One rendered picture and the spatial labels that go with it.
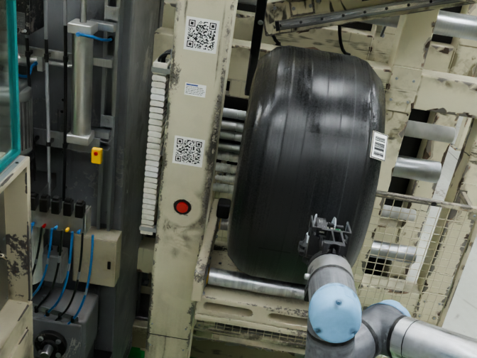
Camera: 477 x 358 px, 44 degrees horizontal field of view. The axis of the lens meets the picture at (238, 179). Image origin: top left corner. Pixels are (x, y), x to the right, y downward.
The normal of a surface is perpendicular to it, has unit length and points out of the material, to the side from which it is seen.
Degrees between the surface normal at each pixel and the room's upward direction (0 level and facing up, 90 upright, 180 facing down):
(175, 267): 90
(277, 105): 43
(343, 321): 83
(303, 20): 90
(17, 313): 0
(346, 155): 58
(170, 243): 90
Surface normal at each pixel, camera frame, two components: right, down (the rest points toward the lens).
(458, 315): 0.14, -0.89
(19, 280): -0.08, 0.43
